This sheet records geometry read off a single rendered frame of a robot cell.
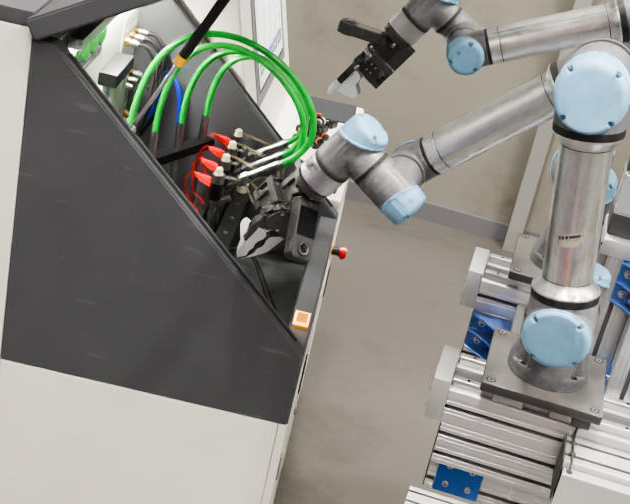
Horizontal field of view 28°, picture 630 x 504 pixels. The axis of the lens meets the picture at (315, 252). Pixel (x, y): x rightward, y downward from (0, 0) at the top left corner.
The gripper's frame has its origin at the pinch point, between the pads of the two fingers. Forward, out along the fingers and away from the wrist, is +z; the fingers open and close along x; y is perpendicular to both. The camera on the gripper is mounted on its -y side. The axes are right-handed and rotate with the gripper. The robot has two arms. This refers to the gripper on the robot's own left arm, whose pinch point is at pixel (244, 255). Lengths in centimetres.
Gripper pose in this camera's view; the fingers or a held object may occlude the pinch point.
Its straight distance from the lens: 228.9
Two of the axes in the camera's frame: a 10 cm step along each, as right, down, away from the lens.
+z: -6.6, 5.8, 4.8
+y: -2.2, -7.6, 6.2
